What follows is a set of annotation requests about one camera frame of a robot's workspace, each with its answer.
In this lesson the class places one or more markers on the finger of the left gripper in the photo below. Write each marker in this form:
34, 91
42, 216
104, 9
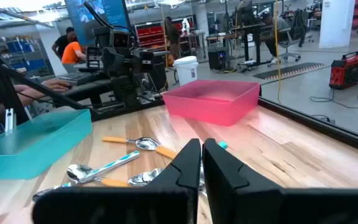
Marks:
143, 61
113, 60

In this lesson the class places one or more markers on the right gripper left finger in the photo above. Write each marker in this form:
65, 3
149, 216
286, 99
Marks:
172, 199

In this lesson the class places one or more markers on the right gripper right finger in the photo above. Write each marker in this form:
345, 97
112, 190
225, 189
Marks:
244, 199

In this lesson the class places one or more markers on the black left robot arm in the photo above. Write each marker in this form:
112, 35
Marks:
126, 90

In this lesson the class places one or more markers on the person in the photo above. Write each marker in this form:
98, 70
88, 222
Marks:
172, 34
71, 53
62, 42
277, 28

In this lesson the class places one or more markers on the black keyboard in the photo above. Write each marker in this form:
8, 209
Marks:
75, 78

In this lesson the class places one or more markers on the white plastic bucket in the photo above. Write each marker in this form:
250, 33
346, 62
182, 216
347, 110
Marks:
186, 71

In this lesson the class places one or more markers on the blue display screen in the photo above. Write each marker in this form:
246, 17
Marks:
76, 18

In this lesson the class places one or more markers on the person's hand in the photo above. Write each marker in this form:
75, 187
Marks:
56, 85

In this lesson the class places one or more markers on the black computer tower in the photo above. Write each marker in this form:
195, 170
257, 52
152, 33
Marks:
217, 59

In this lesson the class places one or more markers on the pink plastic bin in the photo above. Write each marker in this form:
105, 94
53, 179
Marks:
210, 109

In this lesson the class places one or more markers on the black standing desk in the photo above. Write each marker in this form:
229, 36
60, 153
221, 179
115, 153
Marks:
250, 29

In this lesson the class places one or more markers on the translucent teal plastic bin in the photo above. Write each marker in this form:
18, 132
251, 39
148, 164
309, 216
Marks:
36, 149

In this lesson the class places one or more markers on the black floor mat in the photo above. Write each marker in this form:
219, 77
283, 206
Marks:
287, 71

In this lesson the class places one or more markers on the grey office chair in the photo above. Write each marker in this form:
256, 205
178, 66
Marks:
286, 43

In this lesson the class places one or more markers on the red and black generator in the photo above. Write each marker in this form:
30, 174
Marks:
346, 71

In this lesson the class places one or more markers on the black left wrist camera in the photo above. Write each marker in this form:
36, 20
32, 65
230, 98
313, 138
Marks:
120, 39

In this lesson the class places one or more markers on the silver aluminium bracket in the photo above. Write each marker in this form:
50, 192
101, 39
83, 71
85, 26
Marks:
9, 119

